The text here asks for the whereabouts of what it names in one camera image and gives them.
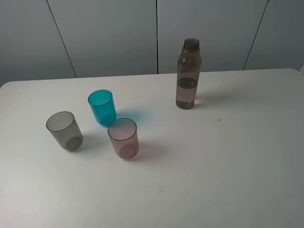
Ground grey translucent plastic cup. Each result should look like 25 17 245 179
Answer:
46 111 83 151

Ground pink translucent plastic cup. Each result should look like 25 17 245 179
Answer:
107 118 139 160

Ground teal translucent plastic cup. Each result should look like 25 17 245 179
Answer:
88 89 117 127

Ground brown translucent plastic bottle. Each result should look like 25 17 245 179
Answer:
176 38 201 110

